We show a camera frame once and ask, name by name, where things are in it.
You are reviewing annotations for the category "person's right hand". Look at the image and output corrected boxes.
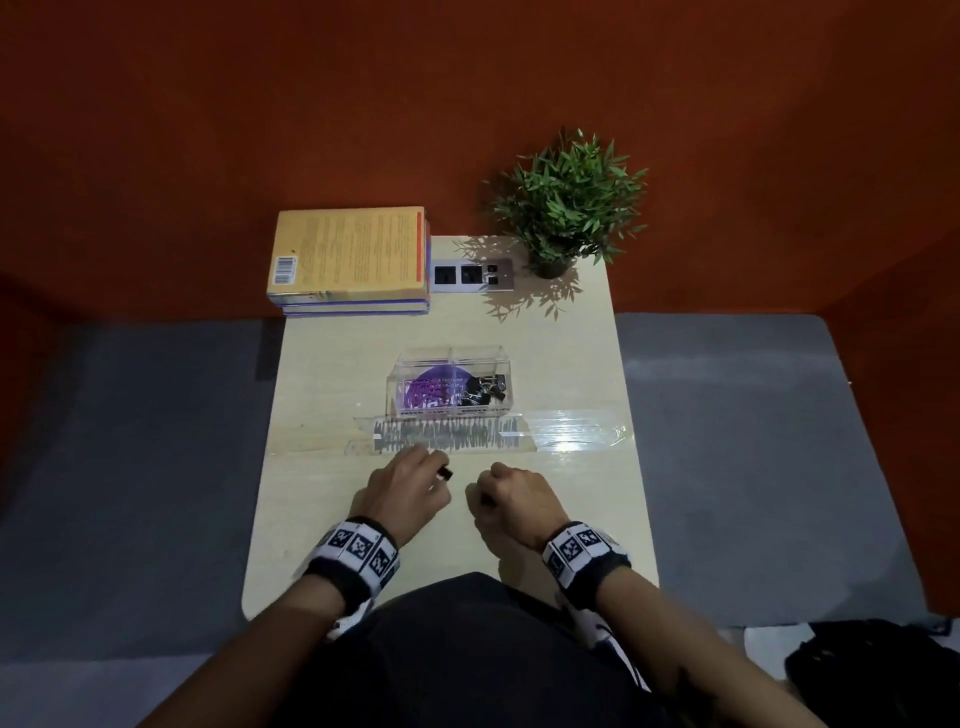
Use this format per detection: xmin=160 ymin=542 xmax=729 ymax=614
xmin=464 ymin=462 xmax=573 ymax=553

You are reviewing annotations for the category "person's left hand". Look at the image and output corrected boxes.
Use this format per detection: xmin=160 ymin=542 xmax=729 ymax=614
xmin=365 ymin=443 xmax=454 ymax=549

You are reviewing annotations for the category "pile of purple paper clips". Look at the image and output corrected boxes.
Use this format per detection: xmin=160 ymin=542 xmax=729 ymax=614
xmin=404 ymin=367 xmax=460 ymax=412

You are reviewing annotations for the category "group of black binder clips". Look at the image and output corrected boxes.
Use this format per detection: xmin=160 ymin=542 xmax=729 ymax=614
xmin=455 ymin=377 xmax=510 ymax=409

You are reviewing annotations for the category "clear acrylic organizer box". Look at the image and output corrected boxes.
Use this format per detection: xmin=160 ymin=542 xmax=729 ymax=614
xmin=385 ymin=344 xmax=516 ymax=420

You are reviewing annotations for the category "person's left forearm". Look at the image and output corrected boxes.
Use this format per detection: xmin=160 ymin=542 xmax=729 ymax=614
xmin=138 ymin=573 xmax=354 ymax=728

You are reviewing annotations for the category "person's right forearm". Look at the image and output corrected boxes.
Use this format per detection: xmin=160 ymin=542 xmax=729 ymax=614
xmin=596 ymin=566 xmax=826 ymax=728

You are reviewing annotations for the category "person's black clothing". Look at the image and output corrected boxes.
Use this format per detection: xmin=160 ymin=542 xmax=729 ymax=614
xmin=269 ymin=571 xmax=676 ymax=728

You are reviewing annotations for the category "left wristband with square markers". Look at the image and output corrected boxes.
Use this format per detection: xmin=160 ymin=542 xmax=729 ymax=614
xmin=302 ymin=515 xmax=402 ymax=613

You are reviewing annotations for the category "wristband with square markers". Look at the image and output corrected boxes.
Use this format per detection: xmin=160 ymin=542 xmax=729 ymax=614
xmin=541 ymin=521 xmax=634 ymax=611
xmin=302 ymin=515 xmax=402 ymax=613

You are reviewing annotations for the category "right wristband with square markers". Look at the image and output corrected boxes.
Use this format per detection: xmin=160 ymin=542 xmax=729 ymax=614
xmin=541 ymin=521 xmax=634 ymax=611

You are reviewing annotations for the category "silver power socket panel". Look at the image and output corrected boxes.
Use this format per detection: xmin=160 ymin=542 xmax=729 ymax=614
xmin=431 ymin=257 xmax=517 ymax=294

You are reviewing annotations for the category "dark plant pot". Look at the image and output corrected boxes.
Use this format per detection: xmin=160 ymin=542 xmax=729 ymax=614
xmin=527 ymin=251 xmax=579 ymax=281

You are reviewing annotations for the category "yellow paperback book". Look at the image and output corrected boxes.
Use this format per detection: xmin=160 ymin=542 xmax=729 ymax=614
xmin=266 ymin=206 xmax=429 ymax=306

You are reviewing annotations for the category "green artificial plant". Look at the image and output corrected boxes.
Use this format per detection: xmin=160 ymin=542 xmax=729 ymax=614
xmin=491 ymin=128 xmax=650 ymax=268

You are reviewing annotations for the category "black bag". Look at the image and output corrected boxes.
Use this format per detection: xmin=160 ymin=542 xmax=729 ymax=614
xmin=783 ymin=617 xmax=960 ymax=728

